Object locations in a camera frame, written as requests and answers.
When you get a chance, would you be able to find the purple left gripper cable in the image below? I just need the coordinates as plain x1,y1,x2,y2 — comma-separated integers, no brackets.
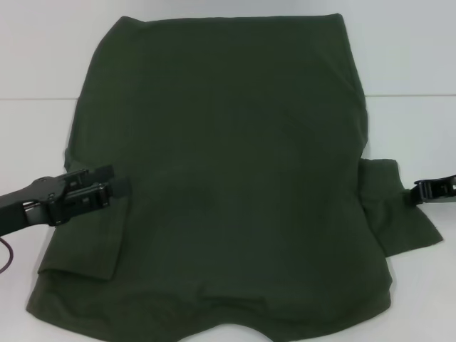
0,237,16,276

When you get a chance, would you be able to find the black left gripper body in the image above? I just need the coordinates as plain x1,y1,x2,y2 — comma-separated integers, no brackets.
0,176,69,237

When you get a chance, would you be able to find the dark green t-shirt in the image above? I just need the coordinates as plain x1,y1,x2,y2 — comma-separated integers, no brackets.
25,13,445,342

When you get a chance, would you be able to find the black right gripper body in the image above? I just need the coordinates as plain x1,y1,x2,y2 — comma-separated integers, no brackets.
435,174,456,206

